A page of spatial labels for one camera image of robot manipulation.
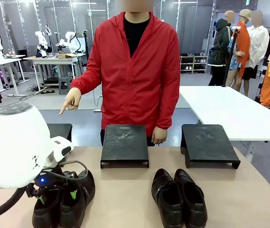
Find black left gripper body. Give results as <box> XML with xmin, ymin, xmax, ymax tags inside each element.
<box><xmin>34</xmin><ymin>167</ymin><xmax>78</xmax><ymax>190</ymax></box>

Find black leather buckle shoe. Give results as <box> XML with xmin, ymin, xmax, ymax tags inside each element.
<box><xmin>59</xmin><ymin>169</ymin><xmax>96</xmax><ymax>228</ymax></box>

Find person's right forearm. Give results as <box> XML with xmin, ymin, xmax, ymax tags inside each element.
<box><xmin>69</xmin><ymin>64</ymin><xmax>102</xmax><ymax>95</ymax></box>

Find person's left forearm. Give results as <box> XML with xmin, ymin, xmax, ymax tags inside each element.
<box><xmin>153</xmin><ymin>78</ymin><xmax>181</xmax><ymax>131</ymax></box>

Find black shoe stand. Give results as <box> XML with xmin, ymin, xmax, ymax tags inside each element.
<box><xmin>180</xmin><ymin>123</ymin><xmax>241</xmax><ymax>170</ymax></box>
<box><xmin>46</xmin><ymin>123</ymin><xmax>73</xmax><ymax>146</ymax></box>
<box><xmin>100</xmin><ymin>124</ymin><xmax>150</xmax><ymax>169</ymax></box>

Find person in red jacket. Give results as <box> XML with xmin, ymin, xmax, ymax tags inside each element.
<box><xmin>69</xmin><ymin>0</ymin><xmax>181</xmax><ymax>147</ymax></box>

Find person's right hand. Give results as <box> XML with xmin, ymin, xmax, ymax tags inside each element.
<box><xmin>58</xmin><ymin>87</ymin><xmax>82</xmax><ymax>115</ymax></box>

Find person's left hand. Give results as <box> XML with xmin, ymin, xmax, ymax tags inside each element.
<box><xmin>151</xmin><ymin>125</ymin><xmax>168</xmax><ymax>145</ymax></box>

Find grey plastic stool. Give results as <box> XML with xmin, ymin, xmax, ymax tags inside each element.
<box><xmin>58</xmin><ymin>76</ymin><xmax>75</xmax><ymax>95</ymax></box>

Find white workbench with robots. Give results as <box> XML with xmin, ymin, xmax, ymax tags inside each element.
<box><xmin>22</xmin><ymin>55</ymin><xmax>87</xmax><ymax>92</ymax></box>

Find flat cardboard box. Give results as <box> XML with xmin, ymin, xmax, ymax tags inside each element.
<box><xmin>56</xmin><ymin>53</ymin><xmax>78</xmax><ymax>59</ymax></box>

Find white desk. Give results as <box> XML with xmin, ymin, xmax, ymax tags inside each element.
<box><xmin>0</xmin><ymin>54</ymin><xmax>30</xmax><ymax>97</ymax></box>

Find wooden shoe rack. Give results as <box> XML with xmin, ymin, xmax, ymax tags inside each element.
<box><xmin>179</xmin><ymin>52</ymin><xmax>209</xmax><ymax>74</ymax></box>

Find large white table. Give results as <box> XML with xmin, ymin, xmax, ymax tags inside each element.
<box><xmin>179</xmin><ymin>85</ymin><xmax>270</xmax><ymax>164</ymax></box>

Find mannequin in dark green jacket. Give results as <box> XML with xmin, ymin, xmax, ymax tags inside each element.
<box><xmin>207</xmin><ymin>10</ymin><xmax>235</xmax><ymax>86</ymax></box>

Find mannequin in orange top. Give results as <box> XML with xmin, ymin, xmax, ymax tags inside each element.
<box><xmin>225</xmin><ymin>9</ymin><xmax>252</xmax><ymax>92</ymax></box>

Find mannequin in white shirt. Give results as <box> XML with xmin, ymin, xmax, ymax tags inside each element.
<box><xmin>241</xmin><ymin>10</ymin><xmax>270</xmax><ymax>97</ymax></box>

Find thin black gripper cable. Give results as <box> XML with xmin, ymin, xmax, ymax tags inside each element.
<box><xmin>58</xmin><ymin>160</ymin><xmax>89</xmax><ymax>178</ymax></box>

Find thick black robot hose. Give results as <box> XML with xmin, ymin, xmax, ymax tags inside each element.
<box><xmin>0</xmin><ymin>186</ymin><xmax>28</xmax><ymax>216</ymax></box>

